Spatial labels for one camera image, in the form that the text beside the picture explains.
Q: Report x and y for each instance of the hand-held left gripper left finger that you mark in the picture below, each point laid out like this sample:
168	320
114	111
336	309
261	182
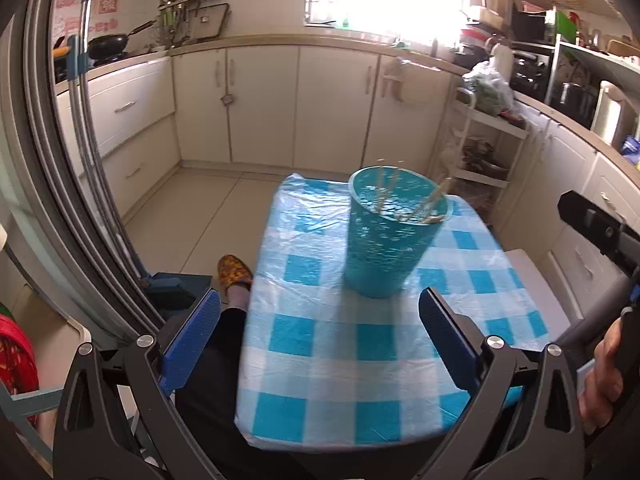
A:
192	337

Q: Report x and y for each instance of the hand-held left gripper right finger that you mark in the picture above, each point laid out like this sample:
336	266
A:
447	342

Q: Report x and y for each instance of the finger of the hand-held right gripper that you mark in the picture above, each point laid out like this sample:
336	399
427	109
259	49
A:
595	230

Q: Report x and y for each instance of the teal perforated plastic basket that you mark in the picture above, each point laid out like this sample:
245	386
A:
385	255

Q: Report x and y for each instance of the bundle of wooden chopsticks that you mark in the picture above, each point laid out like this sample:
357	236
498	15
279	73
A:
430	207

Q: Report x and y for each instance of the person's right hand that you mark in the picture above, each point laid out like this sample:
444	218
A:
602	385

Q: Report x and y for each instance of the white base cabinet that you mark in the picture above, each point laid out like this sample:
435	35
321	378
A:
565	200
270	105
125	125

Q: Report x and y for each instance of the blue headed mop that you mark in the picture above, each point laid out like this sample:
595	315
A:
175	290

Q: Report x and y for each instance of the person's leg in black pants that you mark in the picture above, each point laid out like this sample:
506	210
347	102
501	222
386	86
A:
215	385

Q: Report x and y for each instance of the yellow patterned slipper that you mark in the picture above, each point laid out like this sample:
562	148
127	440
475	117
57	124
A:
234	272

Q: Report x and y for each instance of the blue box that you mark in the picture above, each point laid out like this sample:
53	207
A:
632	149

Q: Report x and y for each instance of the blue checkered tablecloth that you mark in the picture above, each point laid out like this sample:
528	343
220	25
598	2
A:
350	360

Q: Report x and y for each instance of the white electric thermo pot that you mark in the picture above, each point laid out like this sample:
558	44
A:
612	115

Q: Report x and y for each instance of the black rice cooker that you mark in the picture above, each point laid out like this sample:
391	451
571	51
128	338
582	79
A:
575	102

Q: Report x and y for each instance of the white trolley cart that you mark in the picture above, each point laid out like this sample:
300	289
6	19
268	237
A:
495	125

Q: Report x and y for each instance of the black countertop appliance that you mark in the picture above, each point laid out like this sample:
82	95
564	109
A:
530	75

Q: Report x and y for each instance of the plastic bag of vegetables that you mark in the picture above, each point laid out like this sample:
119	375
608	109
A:
490	87

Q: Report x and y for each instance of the white countertop shelf rack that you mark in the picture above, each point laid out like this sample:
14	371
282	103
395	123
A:
590	52

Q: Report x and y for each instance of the green cutting board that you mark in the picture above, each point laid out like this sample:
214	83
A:
563	27

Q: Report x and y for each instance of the black microwave oven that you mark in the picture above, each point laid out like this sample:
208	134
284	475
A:
530	25

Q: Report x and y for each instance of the white over-door hanger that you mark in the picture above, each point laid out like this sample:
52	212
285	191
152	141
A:
392	80

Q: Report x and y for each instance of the black wok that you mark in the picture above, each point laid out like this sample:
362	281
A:
107	45

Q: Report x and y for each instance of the black hanging tray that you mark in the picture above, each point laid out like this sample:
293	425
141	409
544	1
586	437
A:
212	22

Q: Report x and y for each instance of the grey sliding door frame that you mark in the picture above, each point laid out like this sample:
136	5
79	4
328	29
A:
45	110

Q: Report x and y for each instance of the wall utensil rack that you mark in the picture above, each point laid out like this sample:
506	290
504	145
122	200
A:
185	5

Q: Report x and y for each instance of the red paper wall decals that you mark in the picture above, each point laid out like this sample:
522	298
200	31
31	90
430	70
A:
107	2

